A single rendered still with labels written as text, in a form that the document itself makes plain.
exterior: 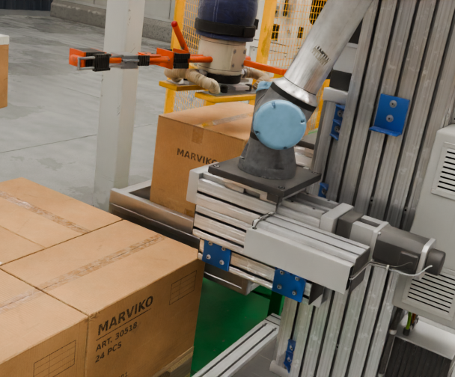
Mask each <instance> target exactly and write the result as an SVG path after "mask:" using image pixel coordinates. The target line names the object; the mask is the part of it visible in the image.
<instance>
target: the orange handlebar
mask: <svg viewBox="0 0 455 377"><path fill-rule="evenodd" d="M136 55H149V56H150V65H158V64H159V63H169V62H170V58H169V57H168V56H162V55H160V54H154V53H150V52H138V54H136ZM78 57H81V56H80V55H75V54H72V55H71V56H70V60H71V61H73V62H76V63H78V59H77V58H78ZM121 60H122V59H121V58H110V59H109V63H110V64H119V63H120V62H121ZM212 61H213V58H212V57H210V56H204V55H194V54H191V56H190V59H189V63H210V62H212ZM243 65H244V66H247V67H251V68H255V69H258V70H263V71H266V72H269V73H274V74H278V75H283V76H284V74H285V73H286V71H287V69H281V68H278V67H273V66H269V65H266V64H261V63H257V62H254V61H251V57H249V56H247V55H246V57H245V60H244V63H243Z"/></svg>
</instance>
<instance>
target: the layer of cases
mask: <svg viewBox="0 0 455 377"><path fill-rule="evenodd" d="M197 257H198V249H195V248H192V247H190V246H188V245H185V244H183V243H181V242H178V241H176V240H173V239H170V238H168V237H166V236H163V235H161V234H159V233H156V232H154V231H152V230H148V229H147V228H144V227H142V226H139V225H137V224H134V223H132V222H130V221H127V220H123V219H122V218H120V217H117V216H116V215H112V214H110V213H108V212H105V211H103V210H101V209H98V208H96V207H94V206H91V205H88V204H86V203H83V202H81V201H79V200H76V199H74V198H72V197H69V196H66V195H65V194H62V193H60V192H57V191H54V190H52V189H50V188H47V187H45V186H42V185H40V184H38V183H35V182H32V181H30V180H27V179H26V178H23V177H20V178H16V179H13V180H7V181H4V182H0V377H151V376H153V375H154V374H156V373H157V372H159V371H160V370H161V369H162V368H163V367H165V366H167V365H168V364H169V363H171V362H172V361H173V360H174V359H176V358H178V357H179V356H180V355H182V354H183V353H184V352H185V351H187V350H188V349H190V348H191V347H193V345H194V339H195V329H196V324H197V318H198V308H199V303H200V297H201V287H202V282H203V276H204V267H205V262H204V261H202V260H199V259H198V258H197Z"/></svg>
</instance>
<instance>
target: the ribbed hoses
mask: <svg viewBox="0 0 455 377"><path fill-rule="evenodd" d="M247 71H248V73H247V77H246V78H251V79H254V80H257V81H256V82H255V83H254V84H253V85H252V87H253V88H254V89H255V90H257V86H258V84H259V82H261V81H265V82H270V77H269V76H268V75H267V74H266V73H264V72H263V71H260V70H256V69H252V68H251V69H250V68H247ZM164 74H165V76H166V77H168V78H170V79H171V80H172V81H173V82H181V81H182V79H187V80H188V81H190V82H192V83H194V84H196V85H198V86H200V87H202V88H205V89H207V90H208V91H209V93H211V94H219V93H220V88H219V84H218V82H217V81H215V80H214V79H211V78H208V77H206V76H204V75H202V74H200V73H198V72H197V71H196V70H194V69H192V68H191V69H174V66H173V69H172V70H171V69H168V68H165V69H164Z"/></svg>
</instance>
